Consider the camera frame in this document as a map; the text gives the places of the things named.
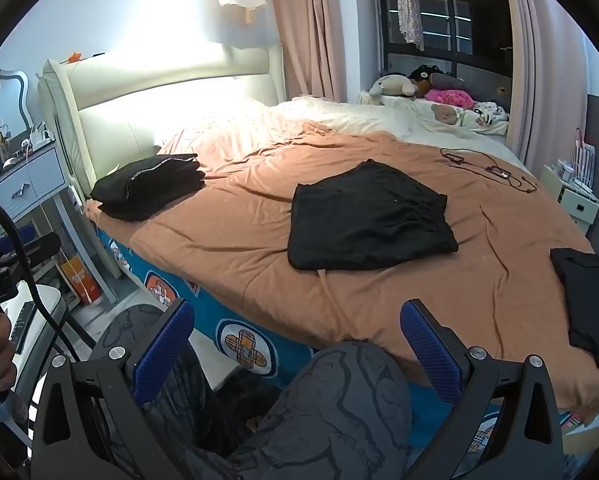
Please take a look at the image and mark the black earphone cable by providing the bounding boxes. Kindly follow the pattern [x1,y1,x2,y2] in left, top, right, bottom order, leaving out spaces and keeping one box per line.
[439,147,539,195]

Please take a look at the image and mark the person's right leg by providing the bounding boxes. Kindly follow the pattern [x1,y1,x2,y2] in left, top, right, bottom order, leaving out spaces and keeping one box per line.
[227,341,413,480]

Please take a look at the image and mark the black garment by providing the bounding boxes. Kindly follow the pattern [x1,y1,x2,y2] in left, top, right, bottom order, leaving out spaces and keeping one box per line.
[550,247,599,368]

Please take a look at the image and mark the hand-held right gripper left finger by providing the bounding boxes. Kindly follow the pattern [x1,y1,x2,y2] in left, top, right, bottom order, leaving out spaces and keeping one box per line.
[30,298,200,480]

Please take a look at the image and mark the cream padded headboard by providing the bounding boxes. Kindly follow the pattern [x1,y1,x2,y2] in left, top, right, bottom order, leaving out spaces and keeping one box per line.
[37,42,286,196]

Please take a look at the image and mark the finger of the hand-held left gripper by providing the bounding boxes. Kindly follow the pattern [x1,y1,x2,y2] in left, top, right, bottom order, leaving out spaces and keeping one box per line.
[14,232,63,274]
[0,225,36,261]

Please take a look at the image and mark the dark window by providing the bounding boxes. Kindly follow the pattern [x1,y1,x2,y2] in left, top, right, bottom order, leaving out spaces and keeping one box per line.
[374,0,513,91]

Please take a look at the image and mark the cream bear print duvet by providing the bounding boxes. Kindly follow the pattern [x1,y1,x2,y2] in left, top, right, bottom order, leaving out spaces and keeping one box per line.
[274,95,525,166]

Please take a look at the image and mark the orange blanket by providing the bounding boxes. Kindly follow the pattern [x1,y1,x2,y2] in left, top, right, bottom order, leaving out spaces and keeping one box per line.
[84,110,599,411]

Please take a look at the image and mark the hanging floral garment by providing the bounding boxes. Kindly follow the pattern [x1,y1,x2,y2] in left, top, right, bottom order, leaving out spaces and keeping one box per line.
[397,0,425,52]

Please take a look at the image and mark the black and white plush toy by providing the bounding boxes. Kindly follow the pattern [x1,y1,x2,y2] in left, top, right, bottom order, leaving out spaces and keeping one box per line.
[472,101,509,133]

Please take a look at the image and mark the orange box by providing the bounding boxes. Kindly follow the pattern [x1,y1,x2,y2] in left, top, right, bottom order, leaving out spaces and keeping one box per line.
[58,255,104,306]

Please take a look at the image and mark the beige plush toy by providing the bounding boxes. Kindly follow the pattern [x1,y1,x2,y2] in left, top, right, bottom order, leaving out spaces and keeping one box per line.
[367,74,420,107]

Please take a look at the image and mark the black remote control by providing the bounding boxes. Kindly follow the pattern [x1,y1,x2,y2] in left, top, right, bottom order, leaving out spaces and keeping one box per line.
[10,302,38,353]

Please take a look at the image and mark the grey nightstand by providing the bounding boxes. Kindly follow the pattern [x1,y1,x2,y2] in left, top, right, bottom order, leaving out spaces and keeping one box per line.
[0,137,118,306]

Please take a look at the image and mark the pink plush toy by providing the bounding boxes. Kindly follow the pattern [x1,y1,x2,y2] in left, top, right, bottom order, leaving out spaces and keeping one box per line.
[424,88,477,110]

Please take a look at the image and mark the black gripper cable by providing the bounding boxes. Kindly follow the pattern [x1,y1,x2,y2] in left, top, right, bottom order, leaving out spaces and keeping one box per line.
[0,192,88,366]

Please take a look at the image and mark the person's leg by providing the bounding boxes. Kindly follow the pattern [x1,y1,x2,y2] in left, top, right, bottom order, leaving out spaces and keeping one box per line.
[87,305,215,461]
[227,341,413,480]

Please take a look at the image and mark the white bedside cabinet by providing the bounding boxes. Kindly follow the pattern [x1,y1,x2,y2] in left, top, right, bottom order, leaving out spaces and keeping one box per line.
[539,162,599,233]

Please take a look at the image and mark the folded black jacket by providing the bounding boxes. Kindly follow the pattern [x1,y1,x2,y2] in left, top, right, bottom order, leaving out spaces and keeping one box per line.
[90,154,206,222]

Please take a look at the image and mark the pink curtain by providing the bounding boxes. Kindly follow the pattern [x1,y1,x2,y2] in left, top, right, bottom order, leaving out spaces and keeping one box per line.
[270,0,347,103]
[497,0,587,171]

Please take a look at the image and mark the person's left leg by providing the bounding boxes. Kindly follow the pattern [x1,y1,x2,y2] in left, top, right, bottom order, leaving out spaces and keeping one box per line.
[87,305,215,461]

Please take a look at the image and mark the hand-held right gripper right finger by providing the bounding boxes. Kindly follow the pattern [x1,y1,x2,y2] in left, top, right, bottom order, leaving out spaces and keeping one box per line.
[399,298,567,480]

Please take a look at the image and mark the silver framed mirror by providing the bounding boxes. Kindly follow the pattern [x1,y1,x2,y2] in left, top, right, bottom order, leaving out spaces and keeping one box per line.
[0,69,30,136]

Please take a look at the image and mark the black pants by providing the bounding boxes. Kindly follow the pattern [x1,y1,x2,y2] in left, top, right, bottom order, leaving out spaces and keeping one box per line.
[287,159,459,271]

